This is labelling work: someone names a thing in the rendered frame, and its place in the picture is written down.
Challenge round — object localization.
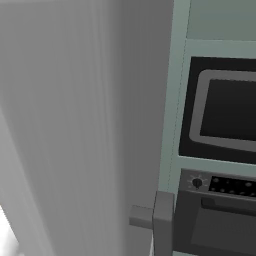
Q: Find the grey fridge door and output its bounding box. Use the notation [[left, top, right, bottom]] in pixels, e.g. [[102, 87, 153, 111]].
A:
[[0, 0, 175, 256]]

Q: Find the pale green cabinet column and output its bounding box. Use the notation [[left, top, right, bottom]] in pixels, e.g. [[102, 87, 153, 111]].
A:
[[157, 0, 256, 256]]

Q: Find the black oven knob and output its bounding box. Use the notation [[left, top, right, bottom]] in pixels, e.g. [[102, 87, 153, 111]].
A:
[[191, 177, 204, 190]]

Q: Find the black microwave oven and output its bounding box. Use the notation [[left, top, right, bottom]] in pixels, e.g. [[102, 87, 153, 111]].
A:
[[178, 56, 256, 165]]

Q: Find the dark grey oven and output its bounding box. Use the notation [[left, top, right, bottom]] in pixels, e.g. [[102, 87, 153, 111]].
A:
[[172, 168, 256, 256]]

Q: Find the grey fridge door handle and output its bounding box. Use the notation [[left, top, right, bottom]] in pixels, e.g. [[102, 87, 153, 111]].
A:
[[128, 190, 176, 256]]

